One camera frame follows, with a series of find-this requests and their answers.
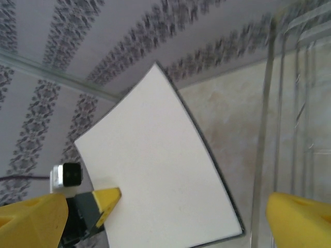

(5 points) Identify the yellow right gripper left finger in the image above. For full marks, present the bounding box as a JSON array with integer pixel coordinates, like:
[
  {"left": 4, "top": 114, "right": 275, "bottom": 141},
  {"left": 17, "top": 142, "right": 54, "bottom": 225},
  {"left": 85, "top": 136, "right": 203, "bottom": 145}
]
[{"left": 0, "top": 192, "right": 69, "bottom": 248}]

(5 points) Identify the metal wire dish rack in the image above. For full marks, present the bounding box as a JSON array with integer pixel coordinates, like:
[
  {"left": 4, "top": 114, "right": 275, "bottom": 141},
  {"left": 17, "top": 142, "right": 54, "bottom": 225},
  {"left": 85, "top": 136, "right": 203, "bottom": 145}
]
[{"left": 254, "top": 7, "right": 331, "bottom": 248}]

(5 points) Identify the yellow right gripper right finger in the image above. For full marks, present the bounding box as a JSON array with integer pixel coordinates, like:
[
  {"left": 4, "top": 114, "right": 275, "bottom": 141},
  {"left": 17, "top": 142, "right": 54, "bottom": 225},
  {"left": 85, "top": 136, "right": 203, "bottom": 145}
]
[{"left": 267, "top": 192, "right": 331, "bottom": 248}]

